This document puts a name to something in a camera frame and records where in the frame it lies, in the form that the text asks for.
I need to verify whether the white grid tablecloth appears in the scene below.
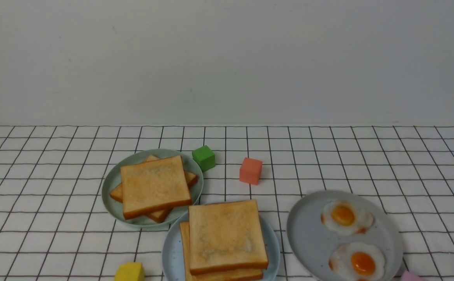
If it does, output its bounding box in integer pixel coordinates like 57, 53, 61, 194
0, 126, 454, 281

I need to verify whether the light blue plate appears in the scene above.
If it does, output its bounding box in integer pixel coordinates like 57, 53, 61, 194
161, 212, 282, 281

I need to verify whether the grey plate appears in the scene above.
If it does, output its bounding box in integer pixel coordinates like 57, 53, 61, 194
287, 190, 403, 281

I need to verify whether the orange cube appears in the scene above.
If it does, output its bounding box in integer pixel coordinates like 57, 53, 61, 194
239, 158, 262, 185

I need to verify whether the fried egg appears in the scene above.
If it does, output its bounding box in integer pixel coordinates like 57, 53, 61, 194
328, 242, 386, 281
320, 200, 375, 236

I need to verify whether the front fried egg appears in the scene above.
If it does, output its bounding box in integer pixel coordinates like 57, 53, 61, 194
328, 242, 386, 281

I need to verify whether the yellow block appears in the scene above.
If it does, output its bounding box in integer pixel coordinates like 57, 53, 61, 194
113, 262, 145, 281

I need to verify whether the green cube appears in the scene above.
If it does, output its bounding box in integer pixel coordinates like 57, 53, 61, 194
192, 145, 216, 172

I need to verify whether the green plate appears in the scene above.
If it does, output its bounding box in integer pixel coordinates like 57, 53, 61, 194
101, 149, 204, 228

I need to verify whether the toast slice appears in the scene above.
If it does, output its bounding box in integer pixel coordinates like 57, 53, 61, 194
188, 199, 269, 276
179, 222, 263, 281
120, 155, 192, 220
109, 154, 199, 224

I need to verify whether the back fried egg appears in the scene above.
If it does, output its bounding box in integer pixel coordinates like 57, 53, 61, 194
320, 200, 375, 236

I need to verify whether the pink block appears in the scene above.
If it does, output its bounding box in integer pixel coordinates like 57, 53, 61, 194
399, 270, 426, 281

